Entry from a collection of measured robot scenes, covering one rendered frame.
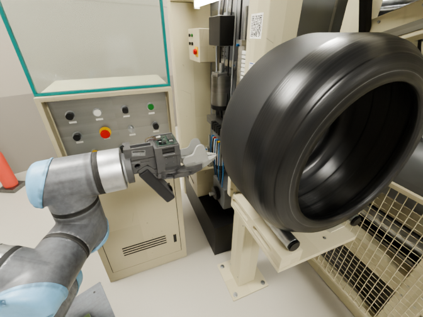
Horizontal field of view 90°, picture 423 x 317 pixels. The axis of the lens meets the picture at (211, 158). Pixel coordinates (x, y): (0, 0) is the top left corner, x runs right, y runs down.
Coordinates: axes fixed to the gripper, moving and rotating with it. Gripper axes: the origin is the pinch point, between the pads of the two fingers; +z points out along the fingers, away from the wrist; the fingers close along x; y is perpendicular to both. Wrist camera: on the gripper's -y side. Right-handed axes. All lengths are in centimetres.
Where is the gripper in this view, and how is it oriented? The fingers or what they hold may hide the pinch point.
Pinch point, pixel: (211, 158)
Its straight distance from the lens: 53.7
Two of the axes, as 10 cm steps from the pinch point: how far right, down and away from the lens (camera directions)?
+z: 9.3, -1.9, 3.2
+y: 0.0, -8.6, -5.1
